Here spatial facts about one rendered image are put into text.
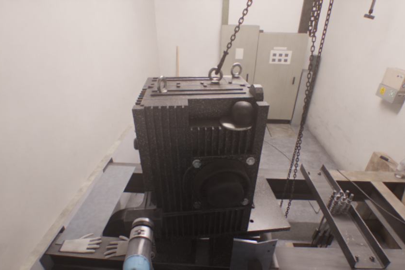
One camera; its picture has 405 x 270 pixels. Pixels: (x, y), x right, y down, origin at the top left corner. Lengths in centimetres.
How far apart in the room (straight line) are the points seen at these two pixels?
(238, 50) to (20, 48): 306
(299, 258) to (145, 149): 112
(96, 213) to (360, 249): 175
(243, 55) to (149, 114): 319
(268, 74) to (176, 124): 333
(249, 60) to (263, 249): 325
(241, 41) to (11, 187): 341
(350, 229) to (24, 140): 207
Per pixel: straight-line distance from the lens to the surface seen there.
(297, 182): 218
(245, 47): 386
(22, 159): 148
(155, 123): 81
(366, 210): 264
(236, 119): 82
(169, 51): 415
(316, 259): 158
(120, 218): 176
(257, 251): 108
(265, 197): 144
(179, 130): 82
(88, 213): 179
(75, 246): 163
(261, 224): 130
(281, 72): 406
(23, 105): 148
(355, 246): 174
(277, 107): 426
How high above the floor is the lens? 190
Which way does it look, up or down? 30 degrees down
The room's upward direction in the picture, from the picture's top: straight up
